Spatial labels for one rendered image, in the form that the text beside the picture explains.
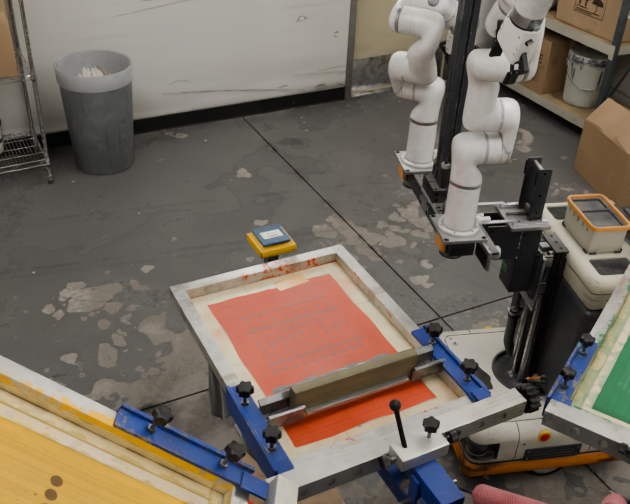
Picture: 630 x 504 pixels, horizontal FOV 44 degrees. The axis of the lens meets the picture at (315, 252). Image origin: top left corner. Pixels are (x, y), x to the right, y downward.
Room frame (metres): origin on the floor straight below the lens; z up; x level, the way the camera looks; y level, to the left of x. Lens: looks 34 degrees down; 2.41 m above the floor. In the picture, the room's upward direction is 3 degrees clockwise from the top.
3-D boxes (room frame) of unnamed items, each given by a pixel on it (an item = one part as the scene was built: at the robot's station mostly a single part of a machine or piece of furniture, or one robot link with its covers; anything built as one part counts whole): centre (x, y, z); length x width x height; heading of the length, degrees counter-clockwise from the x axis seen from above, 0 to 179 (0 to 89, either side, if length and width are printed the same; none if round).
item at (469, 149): (2.07, -0.45, 1.37); 0.13 x 0.10 x 0.16; 98
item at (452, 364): (1.60, -0.37, 0.98); 0.30 x 0.05 x 0.07; 28
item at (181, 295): (1.68, -0.01, 0.97); 0.79 x 0.58 x 0.04; 28
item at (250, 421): (1.34, 0.12, 0.98); 0.30 x 0.05 x 0.07; 28
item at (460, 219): (2.07, -0.45, 1.21); 0.16 x 0.13 x 0.15; 101
